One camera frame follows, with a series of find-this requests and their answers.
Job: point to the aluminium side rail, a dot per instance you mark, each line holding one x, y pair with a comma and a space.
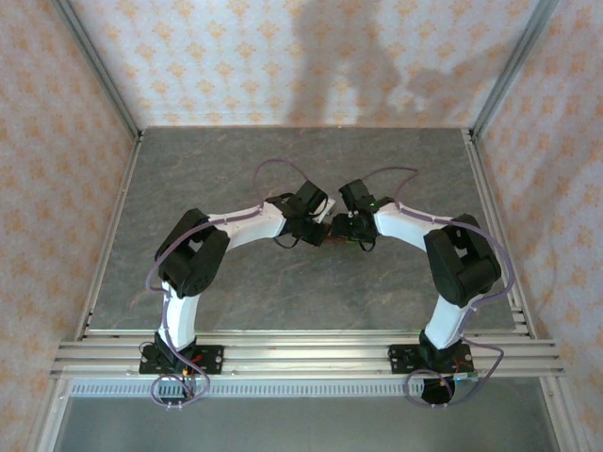
485, 179
110, 235

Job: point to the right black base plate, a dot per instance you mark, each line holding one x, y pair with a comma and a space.
402, 360

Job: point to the aluminium corner post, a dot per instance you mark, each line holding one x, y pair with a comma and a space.
511, 70
101, 70

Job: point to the brown weekly pill organizer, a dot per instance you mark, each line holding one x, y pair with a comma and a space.
335, 241

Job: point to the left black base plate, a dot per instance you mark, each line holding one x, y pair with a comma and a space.
212, 360

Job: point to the aluminium frame cross rails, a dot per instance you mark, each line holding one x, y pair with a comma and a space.
306, 350

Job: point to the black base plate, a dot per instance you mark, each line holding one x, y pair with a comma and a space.
212, 360
402, 360

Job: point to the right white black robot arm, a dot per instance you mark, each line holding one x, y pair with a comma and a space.
410, 230

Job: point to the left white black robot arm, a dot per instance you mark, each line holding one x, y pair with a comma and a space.
245, 226

